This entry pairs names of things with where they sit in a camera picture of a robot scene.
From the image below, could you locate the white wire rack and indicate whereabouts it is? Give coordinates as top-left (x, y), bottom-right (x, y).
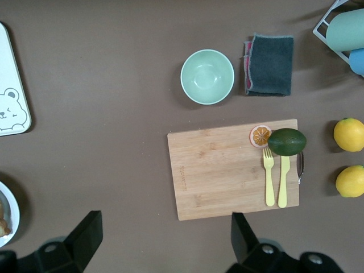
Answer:
top-left (312, 0), bottom-right (364, 77)

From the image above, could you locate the yellow plastic fork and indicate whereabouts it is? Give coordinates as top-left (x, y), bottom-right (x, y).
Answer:
top-left (262, 147), bottom-right (276, 207)

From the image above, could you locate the wooden cutting board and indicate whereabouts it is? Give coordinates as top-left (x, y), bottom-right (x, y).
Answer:
top-left (167, 118), bottom-right (307, 222)

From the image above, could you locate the toy orange slice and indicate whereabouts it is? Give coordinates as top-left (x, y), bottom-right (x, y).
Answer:
top-left (249, 124), bottom-right (273, 149)

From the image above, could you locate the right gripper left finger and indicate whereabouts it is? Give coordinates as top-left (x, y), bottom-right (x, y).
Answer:
top-left (19, 210), bottom-right (103, 273)

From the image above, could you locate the light green bowl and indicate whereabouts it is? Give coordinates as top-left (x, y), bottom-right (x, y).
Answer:
top-left (180, 49), bottom-right (235, 106)

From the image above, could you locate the yellow toy lemon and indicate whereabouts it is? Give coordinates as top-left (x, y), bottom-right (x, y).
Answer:
top-left (335, 164), bottom-right (364, 198)
top-left (333, 117), bottom-right (364, 152)

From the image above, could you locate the toy bread slice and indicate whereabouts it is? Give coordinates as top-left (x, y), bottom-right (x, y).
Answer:
top-left (0, 196), bottom-right (12, 238)

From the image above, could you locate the blue cup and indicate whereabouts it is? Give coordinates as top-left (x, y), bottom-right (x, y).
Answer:
top-left (349, 47), bottom-right (364, 77)

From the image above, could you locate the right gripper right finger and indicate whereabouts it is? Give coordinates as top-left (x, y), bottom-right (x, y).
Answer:
top-left (227, 212), bottom-right (302, 273)

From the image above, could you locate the green toy avocado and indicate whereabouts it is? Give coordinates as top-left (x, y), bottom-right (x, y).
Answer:
top-left (267, 128), bottom-right (308, 157)

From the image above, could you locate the white round plate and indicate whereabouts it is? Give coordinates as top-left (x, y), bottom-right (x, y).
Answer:
top-left (0, 180), bottom-right (21, 249)

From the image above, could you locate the yellow plastic knife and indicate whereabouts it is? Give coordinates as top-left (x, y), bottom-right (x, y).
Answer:
top-left (278, 155), bottom-right (291, 209)

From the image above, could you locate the dark grey cloth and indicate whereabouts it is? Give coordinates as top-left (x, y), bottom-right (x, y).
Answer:
top-left (245, 32), bottom-right (295, 97)

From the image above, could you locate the pink cloth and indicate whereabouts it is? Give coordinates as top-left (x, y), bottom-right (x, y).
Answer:
top-left (242, 39), bottom-right (254, 90)

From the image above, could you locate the green cup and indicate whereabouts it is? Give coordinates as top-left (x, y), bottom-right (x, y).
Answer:
top-left (325, 7), bottom-right (364, 52)

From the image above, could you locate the cream bear print tray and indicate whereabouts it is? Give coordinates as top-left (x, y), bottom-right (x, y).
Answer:
top-left (0, 22), bottom-right (32, 138)

